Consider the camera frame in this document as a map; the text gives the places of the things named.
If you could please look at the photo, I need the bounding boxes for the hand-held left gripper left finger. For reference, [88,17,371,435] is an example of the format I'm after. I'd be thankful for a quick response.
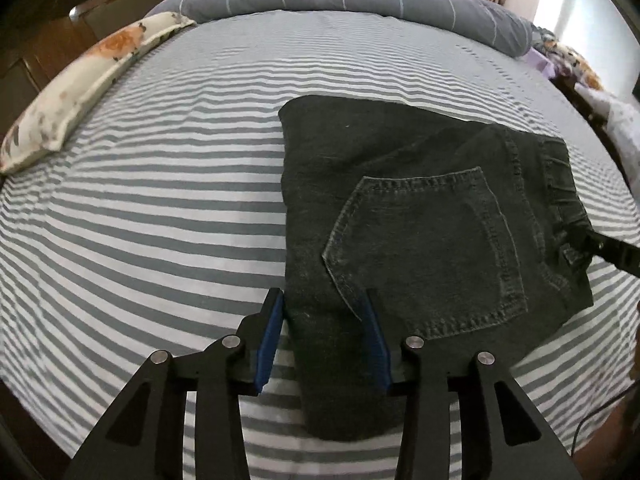
[65,287,286,480]

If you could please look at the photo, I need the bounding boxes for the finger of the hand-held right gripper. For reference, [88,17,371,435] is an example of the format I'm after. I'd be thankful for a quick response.
[564,225,640,278]

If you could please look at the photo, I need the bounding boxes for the white patterned cloth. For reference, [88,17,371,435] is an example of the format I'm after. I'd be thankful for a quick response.
[575,82,640,161]

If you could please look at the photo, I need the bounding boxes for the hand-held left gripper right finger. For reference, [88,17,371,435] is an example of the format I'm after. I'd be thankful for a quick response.
[364,287,583,480]

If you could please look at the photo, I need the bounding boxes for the black denim pants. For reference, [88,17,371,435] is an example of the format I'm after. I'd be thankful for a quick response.
[277,95,596,443]

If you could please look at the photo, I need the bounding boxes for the floral cream pillow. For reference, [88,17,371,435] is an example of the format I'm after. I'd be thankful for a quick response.
[0,10,198,176]

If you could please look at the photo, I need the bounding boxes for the floral blanket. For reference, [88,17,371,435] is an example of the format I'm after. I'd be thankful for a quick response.
[536,29,604,92]

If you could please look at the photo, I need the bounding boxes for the dark wooden headboard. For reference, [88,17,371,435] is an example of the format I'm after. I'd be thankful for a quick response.
[0,0,177,137]

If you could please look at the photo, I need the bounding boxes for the black cable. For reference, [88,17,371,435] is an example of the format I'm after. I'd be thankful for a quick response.
[571,385,640,456]

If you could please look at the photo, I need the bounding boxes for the grey white striped bed sheet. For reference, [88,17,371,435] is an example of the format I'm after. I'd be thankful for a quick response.
[0,10,640,466]

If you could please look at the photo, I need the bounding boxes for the purple cloth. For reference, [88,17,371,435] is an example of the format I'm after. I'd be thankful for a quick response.
[527,45,557,79]

